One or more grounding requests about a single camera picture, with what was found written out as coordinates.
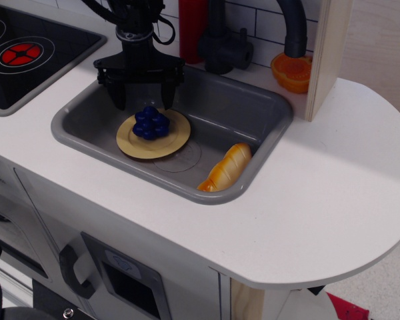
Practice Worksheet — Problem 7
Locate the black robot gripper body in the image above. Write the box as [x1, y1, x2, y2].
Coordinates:
[93, 27, 185, 85]

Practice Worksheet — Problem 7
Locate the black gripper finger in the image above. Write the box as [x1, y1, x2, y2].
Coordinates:
[161, 81, 179, 110]
[106, 82, 126, 110]

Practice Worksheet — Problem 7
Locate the blue toy blueberries cluster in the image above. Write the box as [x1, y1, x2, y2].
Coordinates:
[132, 106, 170, 141]

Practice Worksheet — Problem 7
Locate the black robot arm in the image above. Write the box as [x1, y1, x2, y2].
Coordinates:
[83, 1, 185, 110]

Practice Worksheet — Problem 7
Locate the yellow toy plate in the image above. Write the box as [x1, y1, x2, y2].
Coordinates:
[116, 109, 191, 159]

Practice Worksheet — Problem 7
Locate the grey toy sink basin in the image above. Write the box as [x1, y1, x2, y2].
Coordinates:
[51, 67, 293, 205]

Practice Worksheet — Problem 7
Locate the dark grey toy faucet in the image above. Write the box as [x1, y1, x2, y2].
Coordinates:
[197, 0, 307, 75]

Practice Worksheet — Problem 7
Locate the red ketchup bottle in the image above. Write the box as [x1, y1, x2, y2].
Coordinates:
[178, 0, 208, 64]

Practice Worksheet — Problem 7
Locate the black toy stovetop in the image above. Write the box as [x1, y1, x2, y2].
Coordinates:
[0, 5, 106, 117]

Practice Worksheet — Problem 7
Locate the toy bread loaf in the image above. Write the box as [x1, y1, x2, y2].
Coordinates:
[197, 143, 252, 192]

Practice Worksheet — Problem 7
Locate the orange half toy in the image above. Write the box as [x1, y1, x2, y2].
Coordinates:
[270, 53, 313, 94]

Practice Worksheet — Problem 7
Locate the light wooden side panel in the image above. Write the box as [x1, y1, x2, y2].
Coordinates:
[305, 0, 353, 121]

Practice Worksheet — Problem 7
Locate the white oven door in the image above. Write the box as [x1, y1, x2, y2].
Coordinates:
[0, 167, 61, 284]

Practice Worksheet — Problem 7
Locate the grey dishwasher door panel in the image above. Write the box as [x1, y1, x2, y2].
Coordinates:
[81, 232, 172, 319]

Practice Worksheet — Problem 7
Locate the red cloth on floor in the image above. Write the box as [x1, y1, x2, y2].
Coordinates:
[327, 293, 369, 320]

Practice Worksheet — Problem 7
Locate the black oven door handle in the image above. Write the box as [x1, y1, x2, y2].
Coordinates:
[59, 245, 95, 299]

